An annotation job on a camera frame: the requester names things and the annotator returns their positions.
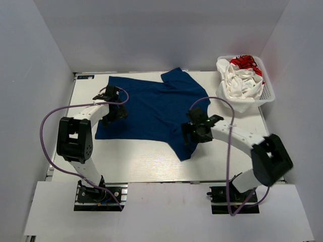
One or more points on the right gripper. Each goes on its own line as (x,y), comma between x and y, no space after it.
(187,128)

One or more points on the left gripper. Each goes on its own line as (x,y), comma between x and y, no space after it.
(121,113)

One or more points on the blue t shirt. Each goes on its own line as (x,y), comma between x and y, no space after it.
(156,110)

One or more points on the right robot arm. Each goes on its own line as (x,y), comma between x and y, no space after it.
(243,159)

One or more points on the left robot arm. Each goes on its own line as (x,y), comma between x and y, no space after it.
(75,142)

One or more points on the blue table label sticker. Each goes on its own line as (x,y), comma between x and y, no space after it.
(85,77)

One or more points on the white plastic basket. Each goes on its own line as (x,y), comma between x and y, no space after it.
(265,83)

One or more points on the red printed white t shirt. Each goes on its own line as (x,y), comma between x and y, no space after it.
(245,66)

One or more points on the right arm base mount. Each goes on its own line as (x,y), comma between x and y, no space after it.
(217,195)

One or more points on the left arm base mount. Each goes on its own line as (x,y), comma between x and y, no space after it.
(90,202)

